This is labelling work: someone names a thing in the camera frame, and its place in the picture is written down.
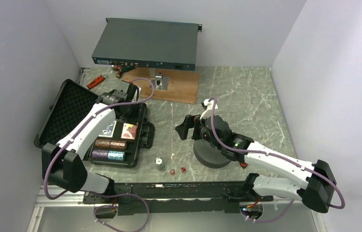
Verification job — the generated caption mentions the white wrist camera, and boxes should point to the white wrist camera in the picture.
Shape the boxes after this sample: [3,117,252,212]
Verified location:
[133,86,142,102]
[199,98,218,120]

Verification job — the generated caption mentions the purple chip stack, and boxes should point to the purple chip stack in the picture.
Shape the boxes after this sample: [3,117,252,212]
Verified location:
[91,150,108,160]

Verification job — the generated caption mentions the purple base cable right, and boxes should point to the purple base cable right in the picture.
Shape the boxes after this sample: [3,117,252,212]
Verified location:
[241,198,297,224]

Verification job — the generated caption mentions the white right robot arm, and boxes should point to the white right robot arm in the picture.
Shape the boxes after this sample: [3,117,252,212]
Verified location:
[175,115,337,213]

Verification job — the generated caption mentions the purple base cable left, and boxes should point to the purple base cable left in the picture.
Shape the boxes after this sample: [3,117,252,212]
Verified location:
[93,204,119,230]

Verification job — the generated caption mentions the blue playing card deck box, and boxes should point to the blue playing card deck box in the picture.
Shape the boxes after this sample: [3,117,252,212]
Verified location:
[98,120,117,138]

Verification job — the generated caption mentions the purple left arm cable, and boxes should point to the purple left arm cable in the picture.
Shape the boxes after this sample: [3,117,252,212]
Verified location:
[42,77,155,232]

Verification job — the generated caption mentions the red black utility knife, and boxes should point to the red black utility knife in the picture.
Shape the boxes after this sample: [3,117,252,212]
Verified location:
[240,163,248,169]

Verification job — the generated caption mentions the brown orange chip stack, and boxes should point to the brown orange chip stack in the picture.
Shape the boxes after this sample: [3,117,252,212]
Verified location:
[95,139,127,150]

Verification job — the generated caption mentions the red Texas Holdem card box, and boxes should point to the red Texas Holdem card box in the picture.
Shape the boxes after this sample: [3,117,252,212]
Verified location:
[121,123,137,140]

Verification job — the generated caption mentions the wooden board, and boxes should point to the wooden board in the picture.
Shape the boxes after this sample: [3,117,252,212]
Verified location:
[123,68,199,104]

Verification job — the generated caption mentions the copper green connectors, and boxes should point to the copper green connectors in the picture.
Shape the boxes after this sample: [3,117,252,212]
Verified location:
[112,65,135,79]

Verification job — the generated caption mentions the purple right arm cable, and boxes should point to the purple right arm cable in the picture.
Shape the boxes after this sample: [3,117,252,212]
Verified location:
[208,97,346,210]

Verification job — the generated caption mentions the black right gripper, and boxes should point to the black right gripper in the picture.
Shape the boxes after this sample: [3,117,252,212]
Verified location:
[175,111,223,150]

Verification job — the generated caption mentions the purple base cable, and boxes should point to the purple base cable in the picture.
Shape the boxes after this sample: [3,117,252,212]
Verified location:
[93,204,119,230]
[241,198,297,224]

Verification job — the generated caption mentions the dark rack mount device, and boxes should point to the dark rack mount device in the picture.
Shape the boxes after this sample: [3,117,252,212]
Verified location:
[91,18,203,71]

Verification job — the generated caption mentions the metal stand bracket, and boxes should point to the metal stand bracket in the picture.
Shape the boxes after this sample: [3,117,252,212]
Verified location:
[149,68,170,91]

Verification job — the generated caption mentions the black poker set case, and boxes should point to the black poker set case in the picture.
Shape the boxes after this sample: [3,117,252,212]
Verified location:
[34,79,155,167]

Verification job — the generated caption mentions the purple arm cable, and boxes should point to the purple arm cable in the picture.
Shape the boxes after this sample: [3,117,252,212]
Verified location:
[208,97,346,210]
[42,77,155,232]

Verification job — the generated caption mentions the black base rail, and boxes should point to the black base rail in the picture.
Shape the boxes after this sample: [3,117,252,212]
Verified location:
[83,181,273,216]

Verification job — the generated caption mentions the light blue chip stack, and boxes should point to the light blue chip stack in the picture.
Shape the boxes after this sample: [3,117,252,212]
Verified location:
[107,151,125,161]

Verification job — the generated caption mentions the red handled tool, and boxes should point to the red handled tool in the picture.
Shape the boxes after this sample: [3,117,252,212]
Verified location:
[87,73,107,90]

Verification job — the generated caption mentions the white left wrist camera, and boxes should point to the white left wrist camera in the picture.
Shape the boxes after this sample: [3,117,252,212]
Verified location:
[133,86,142,102]

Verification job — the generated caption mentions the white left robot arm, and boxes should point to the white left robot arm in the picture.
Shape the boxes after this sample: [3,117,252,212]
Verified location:
[41,81,145,203]

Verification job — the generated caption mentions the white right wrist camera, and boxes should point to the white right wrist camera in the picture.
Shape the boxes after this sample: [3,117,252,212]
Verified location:
[199,98,218,120]

